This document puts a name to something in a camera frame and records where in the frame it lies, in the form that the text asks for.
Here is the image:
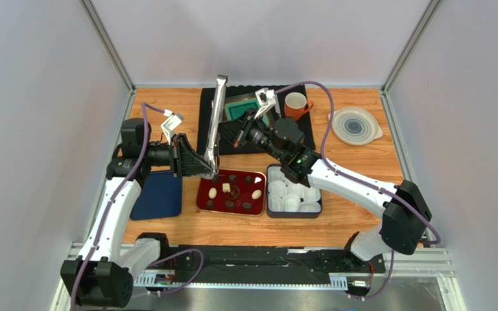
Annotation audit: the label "teal square plate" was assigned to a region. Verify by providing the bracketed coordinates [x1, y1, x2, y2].
[222, 94, 260, 121]

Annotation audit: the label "dark blue box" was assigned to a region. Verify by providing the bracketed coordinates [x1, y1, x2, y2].
[266, 164, 323, 219]

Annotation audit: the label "red lacquer chocolate tray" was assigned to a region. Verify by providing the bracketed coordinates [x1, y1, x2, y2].
[196, 169, 267, 216]

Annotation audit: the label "metal serving tongs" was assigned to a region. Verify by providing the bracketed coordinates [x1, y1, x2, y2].
[202, 75, 228, 179]

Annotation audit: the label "orange ceramic mug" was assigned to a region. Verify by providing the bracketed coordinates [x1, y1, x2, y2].
[284, 92, 314, 121]

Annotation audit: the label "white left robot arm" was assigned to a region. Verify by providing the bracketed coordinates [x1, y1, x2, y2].
[60, 118, 219, 310]

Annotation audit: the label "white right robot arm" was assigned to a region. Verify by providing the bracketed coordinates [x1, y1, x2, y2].
[218, 110, 432, 261]

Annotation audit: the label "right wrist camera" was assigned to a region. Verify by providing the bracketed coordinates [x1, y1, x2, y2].
[254, 88, 277, 119]

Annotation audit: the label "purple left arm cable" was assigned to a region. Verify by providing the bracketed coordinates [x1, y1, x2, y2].
[68, 102, 204, 311]

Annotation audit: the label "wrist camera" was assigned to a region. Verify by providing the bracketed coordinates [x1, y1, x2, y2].
[254, 88, 277, 119]
[161, 109, 184, 144]

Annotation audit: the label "white oval chocolate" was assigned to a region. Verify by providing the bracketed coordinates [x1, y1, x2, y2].
[251, 190, 262, 200]
[208, 187, 217, 200]

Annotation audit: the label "white round lid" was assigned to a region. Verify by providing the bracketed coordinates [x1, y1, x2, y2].
[328, 107, 383, 146]

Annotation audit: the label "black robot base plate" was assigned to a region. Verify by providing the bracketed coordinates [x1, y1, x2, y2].
[153, 245, 387, 285]

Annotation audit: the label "dark blue box lid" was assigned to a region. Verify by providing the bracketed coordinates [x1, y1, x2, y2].
[130, 170, 183, 221]

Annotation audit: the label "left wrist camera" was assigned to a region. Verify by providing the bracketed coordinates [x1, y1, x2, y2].
[161, 109, 184, 144]

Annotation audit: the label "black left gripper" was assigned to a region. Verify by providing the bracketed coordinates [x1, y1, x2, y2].
[141, 133, 212, 178]

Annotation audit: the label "silver table knife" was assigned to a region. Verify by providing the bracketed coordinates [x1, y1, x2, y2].
[274, 96, 282, 118]

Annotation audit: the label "aluminium frame rail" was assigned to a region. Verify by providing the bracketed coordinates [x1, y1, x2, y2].
[75, 236, 466, 310]

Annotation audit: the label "white paper cup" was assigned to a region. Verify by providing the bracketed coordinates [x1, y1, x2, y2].
[298, 202, 322, 213]
[302, 187, 322, 202]
[268, 180, 287, 198]
[267, 166, 285, 183]
[268, 194, 284, 213]
[287, 183, 306, 199]
[281, 194, 301, 213]

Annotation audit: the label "cream cube chocolate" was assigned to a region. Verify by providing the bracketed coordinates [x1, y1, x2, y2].
[222, 183, 231, 193]

